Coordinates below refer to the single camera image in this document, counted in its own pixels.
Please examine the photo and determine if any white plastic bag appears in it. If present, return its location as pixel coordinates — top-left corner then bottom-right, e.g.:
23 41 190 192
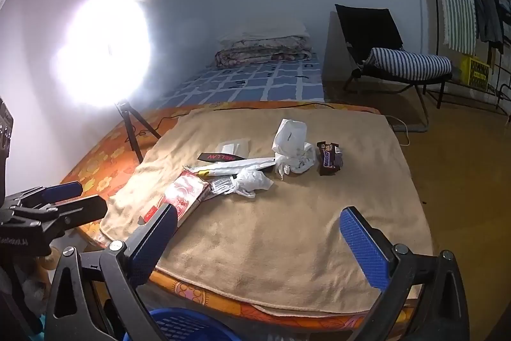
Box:
272 119 309 167

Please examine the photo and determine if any blue plastic basket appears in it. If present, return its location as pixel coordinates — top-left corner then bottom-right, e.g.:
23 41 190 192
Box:
123 308 239 341

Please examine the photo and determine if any blue checked bedsheet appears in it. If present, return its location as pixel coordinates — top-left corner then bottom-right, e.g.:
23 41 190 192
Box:
157 52 326 110

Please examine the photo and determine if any striped hanging towel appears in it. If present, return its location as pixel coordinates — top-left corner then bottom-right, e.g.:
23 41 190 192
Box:
433 0 478 56

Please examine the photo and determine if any black metal clothes rack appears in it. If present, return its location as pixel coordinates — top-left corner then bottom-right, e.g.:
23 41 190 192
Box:
419 0 511 115

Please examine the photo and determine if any printed white wrapper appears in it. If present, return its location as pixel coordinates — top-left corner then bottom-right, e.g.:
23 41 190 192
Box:
275 142 317 181

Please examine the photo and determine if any black folding chair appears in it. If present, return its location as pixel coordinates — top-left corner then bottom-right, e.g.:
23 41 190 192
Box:
334 3 454 127

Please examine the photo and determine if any red and white packet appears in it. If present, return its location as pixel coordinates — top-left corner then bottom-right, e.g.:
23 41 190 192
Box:
141 170 211 228

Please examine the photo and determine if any clear plastic sachet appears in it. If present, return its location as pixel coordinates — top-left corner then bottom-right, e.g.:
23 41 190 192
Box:
216 139 252 157

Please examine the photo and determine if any folded floral blanket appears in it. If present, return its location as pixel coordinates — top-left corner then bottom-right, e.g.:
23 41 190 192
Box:
215 35 313 68

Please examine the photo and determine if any black strip with red letters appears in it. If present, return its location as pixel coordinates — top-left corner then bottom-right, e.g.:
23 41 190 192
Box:
197 152 245 163

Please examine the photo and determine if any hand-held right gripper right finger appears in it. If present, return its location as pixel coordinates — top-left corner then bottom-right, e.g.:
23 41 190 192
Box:
339 206 470 341

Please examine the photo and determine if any brown chocolate bar wrapper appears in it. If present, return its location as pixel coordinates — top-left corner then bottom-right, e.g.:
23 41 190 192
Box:
317 141 344 177

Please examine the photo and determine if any striped cushion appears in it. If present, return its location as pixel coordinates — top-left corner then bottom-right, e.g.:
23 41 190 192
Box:
364 47 453 83

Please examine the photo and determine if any white plastic film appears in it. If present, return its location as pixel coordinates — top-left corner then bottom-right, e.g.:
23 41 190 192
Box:
233 168 275 199

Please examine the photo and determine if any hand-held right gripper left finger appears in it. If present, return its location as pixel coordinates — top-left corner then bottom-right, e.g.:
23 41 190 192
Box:
44 203 179 341

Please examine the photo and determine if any black printed white sachet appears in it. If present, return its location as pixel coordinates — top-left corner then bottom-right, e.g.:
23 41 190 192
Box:
211 175 237 197

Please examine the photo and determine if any yellow plastic crate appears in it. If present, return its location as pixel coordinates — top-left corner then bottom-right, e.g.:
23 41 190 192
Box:
459 55 492 90

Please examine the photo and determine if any black tripod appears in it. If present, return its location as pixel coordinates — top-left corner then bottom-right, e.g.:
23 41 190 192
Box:
115 99 162 163

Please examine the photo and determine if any ring light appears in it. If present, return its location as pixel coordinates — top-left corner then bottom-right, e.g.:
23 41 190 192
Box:
50 0 155 108

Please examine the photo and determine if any white cable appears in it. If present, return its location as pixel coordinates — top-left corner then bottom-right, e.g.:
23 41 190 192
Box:
385 114 430 147

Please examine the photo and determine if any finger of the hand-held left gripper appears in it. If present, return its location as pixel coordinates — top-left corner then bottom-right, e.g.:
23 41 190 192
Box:
6 182 84 211
10 195 109 243

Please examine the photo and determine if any dark hanging garment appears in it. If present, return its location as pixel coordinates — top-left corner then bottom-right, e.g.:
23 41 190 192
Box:
473 0 506 51

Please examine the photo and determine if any long white wrapper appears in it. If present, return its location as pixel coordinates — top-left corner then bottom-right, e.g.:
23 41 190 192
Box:
182 156 276 179

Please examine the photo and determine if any beige fleece blanket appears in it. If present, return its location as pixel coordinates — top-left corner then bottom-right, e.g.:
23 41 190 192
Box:
100 107 434 318

